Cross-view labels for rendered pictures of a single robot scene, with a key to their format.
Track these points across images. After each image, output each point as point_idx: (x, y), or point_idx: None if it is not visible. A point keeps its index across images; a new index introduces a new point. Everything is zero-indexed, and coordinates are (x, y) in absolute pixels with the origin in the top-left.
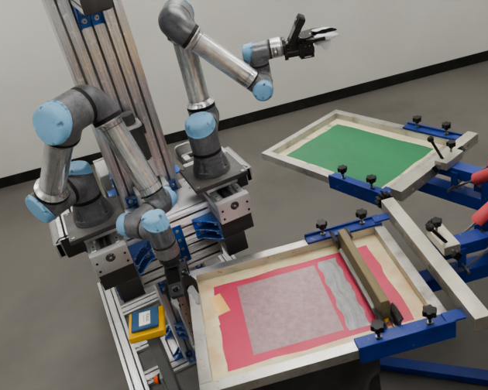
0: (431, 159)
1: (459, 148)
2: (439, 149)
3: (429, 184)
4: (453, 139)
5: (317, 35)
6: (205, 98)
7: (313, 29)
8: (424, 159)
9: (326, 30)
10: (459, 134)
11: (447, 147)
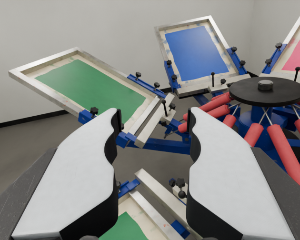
0: (177, 212)
1: (173, 183)
2: (141, 204)
3: (183, 232)
4: (133, 188)
5: (239, 191)
6: None
7: (31, 214)
8: (141, 224)
9: (115, 138)
10: (126, 182)
11: (157, 193)
